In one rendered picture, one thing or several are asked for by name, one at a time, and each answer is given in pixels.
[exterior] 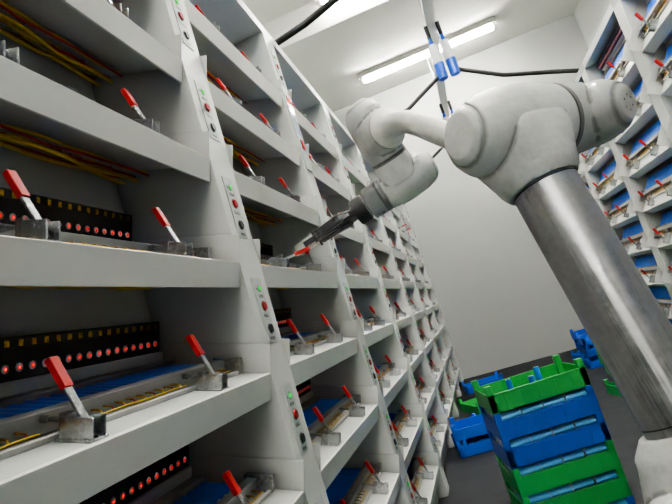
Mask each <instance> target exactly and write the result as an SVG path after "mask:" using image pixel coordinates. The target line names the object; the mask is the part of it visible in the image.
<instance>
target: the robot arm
mask: <svg viewBox="0 0 672 504"><path fill-rule="evenodd" d="M636 113H637V102H636V98H635V96H634V93H633V91H632V90H631V89H630V87H628V86H627V85H625V84H623V83H622V82H620V81H616V80H606V79H600V80H593V81H590V82H587V83H583V82H556V83H541V82H523V83H514V84H507V85H502V86H497V87H492V88H489V89H486V90H483V91H481V92H479V93H477V94H475V95H473V96H471V97H470V98H468V99H467V100H466V101H465V102H464V103H463V104H462V105H461V106H460V107H458V108H457V109H456V110H455V111H454V112H453V113H452V114H451V115H450V117H449V119H448V121H444V120H441V119H438V118H435V117H432V116H429V115H426V114H423V113H419V112H415V111H409V110H400V111H395V110H393V109H390V108H384V107H381V105H380V104H379V103H378V102H376V101H374V100H372V99H370V98H361V99H360V100H358V101H357V102H356V103H354V104H353V105H352V106H351V107H350V108H349V109H348V110H347V112H346V125H347V128H348V131H349V133H350V135H351V137H352V139H353V141H354V143H355V144H356V146H357V148H358V149H359V151H360V152H361V154H362V155H363V156H364V158H365V159H366V160H367V161H368V162H369V163H370V165H371V166H372V168H373V169H374V171H375V173H376V175H377V177H378V179H377V180H376V181H374V182H373V183H371V184H370V185H368V186H367V187H365V188H364V189H362V190H361V191H360V193H361V195H362V196H360V195H358V196H356V197H355V198H353V199H352V200H350V201H349V206H350V207H351V208H350V210H348V211H343V212H341V213H337V214H336V215H335V216H334V217H333V218H331V219H330V220H329V221H327V222H326V223H324V224H323V225H322V226H320V227H319V228H318V229H316V230H315V231H311V234H312V235H310V236H309V237H307V238H306V239H304V240H302V241H301V242H299V243H298V244H296V245H295V246H293V247H292V248H293V250H294V252H296V251H299V250H301V249H303V248H305V247H309V248H310V250H311V249H313V248H315V247H316V246H318V245H319V244H321V246H322V245H324V244H323V242H326V241H328V240H329V239H331V238H333V237H335V236H336V235H338V234H340V233H341V232H343V231H345V230H346V229H348V228H350V227H353V225H354V222H356V221H357V220H359V221H360V223H362V224H365V223H367V222H368V221H370V220H371V219H373V217H374V215H375V217H376V218H379V217H380V216H382V215H384V214H386V213H387V212H389V211H390V210H392V209H393V208H395V207H397V206H399V205H402V204H405V203H407V202H409V201H411V200H413V199H414V198H416V197H417V196H419V195H420V194H421V193H423V192H424V191H425V190H426V189H428V188H429V187H430V186H431V185H432V184H433V183H434V182H435V181H436V179H437V178H438V174H439V170H438V167H437V164H436V163H435V161H434V159H433V158H432V157H431V155H430V154H429V153H428V152H426V151H417V152H414V153H412V154H410V152H409V151H408V150H407V149H406V147H405V146H404V144H403V140H404V138H405V134H410V135H413V136H415V137H418V138H420V139H423V140H425V141H427V142H430V143H432V144H435V145H437V146H439V147H442V148H444V149H446V151H447V154H448V156H449V158H450V160H451V162H452V163H453V164H454V166H455V167H457V168H458V169H459V170H461V171H462V172H464V173H465V174H467V175H469V176H471V177H476V178H478V179H479V180H480V181H482V182H483V183H484V184H485V185H486V186H487V187H489V188H490V189H491V190H492V191H493V192H494V193H495V194H497V195H498V197H499V198H500V199H501V200H503V201H504V202H506V203H508V204H510V205H513V206H517V208H518V210H519V212H520V214H521V215H522V217H523V219H524V221H525V223H526V224H527V226H528V228H529V230H530V232H531V233H532V235H533V237H534V239H535V241H536V242H537V244H538V246H539V248H540V250H541V251H542V253H543V255H544V257H545V259H546V260H547V262H548V264H549V266H550V268H551V269H552V271H553V273H554V275H555V277H556V278H557V280H558V282H559V284H560V286H561V287H562V289H563V291H564V293H565V295H566V296H567V298H568V300H569V302H570V304H571V305H572V307H573V309H574V311H575V313H576V314H577V316H578V318H579V320H580V322H581V323H582V325H583V327H584V329H585V331H586V332H587V334H588V336H589V338H590V340H591V341H592V343H593V345H594V347H595V349H596V350H597V352H598V354H599V356H600V358H601V359H602V361H603V363H604V365H605V367H606V368H607V370H608V372H609V374H610V376H611V377H612V379H613V381H614V383H615V385H616V386H617V388H618V390H619V392H620V394H621V395H622V397H623V399H624V401H625V403H626V404H627V406H628V408H629V410H630V412H631V413H632V415H633V417H634V419H635V421H636V422H637V424H638V426H639V428H640V430H641V431H642V433H643V435H644V436H642V437H641V438H640V439H639V441H638V446H637V449H636V454H635V464H636V467H637V469H638V474H639V479H640V484H641V489H642V494H643V500H644V504H672V324H671V323H670V321H669V319H668V318H667V316H666V315H665V313H664V311H663V310H662V308H661V306H660V305H659V303H658V301H657V300H656V298H655V297H654V295H653V293H652V292H651V290H650V288H649V287H648V285H647V284H646V282H645V280H644V279H643V277H642V275H641V274H640V272H639V271H638V269H637V267H636V266H635V264H634V262H633V261H632V259H631V258H630V256H629V254H628V253H627V251H626V249H625V248H624V246H623V245H622V243H621V241H620V240H619V238H618V236H617V235H616V233H615V231H614V230H613V228H612V227H611V225H610V223H609V222H608V220H607V218H606V217H605V215H604V214H603V212H602V210H601V209H600V207H599V205H598V204H597V202H596V201H595V199H594V197H593V196H592V194H591V192H590V191H589V189H588V188H587V186H586V184H585V183H584V181H583V179H582V178H581V176H580V175H579V173H578V169H579V154H580V153H582V152H585V151H587V150H589V149H592V148H595V147H598V146H600V145H603V144H606V143H608V142H610V141H611V140H613V139H615V138H616V137H617V136H619V135H620V134H621V133H622V132H624V131H625V130H626V129H627V128H628V127H629V126H630V125H631V124H632V122H633V119H634V118H635V116H636ZM310 250H309V251H310Z"/></svg>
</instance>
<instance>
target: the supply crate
mask: <svg viewBox="0 0 672 504"><path fill-rule="evenodd" d="M552 359H553V361H554V363H553V364H550V365H547V366H544V367H540V368H539V369H540V372H541V375H542V378H543V379H541V380H538V381H537V378H536V376H535V373H534V370H531V371H528V372H524V373H521V374H518V375H515V376H512V377H508V378H509V379H511V381H512V384H513V387H514V388H512V389H509V390H508V388H507V385H506V382H505V380H506V379H508V378H505V379H502V380H499V381H495V382H492V383H489V384H486V385H483V386H479V383H478V380H473V381H471V384H472V387H473V390H474V393H475V396H476V399H477V402H478V405H480V406H481V407H482V408H484V409H485V410H487V411H488V412H490V413H491V414H493V415H495V414H498V413H502V412H505V411H508V410H511V409H515V408H518V407H521V406H524V405H527V404H531V403H534V402H537V401H540V400H543V399H547V398H550V397H553V396H556V395H559V394H563V393H566V392H569V391H572V390H576V389H579V388H582V387H585V386H588V385H591V382H590V379H589V376H588V373H587V371H586V368H585V366H584V363H583V360H582V358H576V359H573V361H574V364H570V363H565V362H562V361H561V358H560V355H558V354H556V355H553V356H552ZM530 375H534V377H535V380H536V381H535V382H531V383H530V382H529V379H528V376H530Z"/></svg>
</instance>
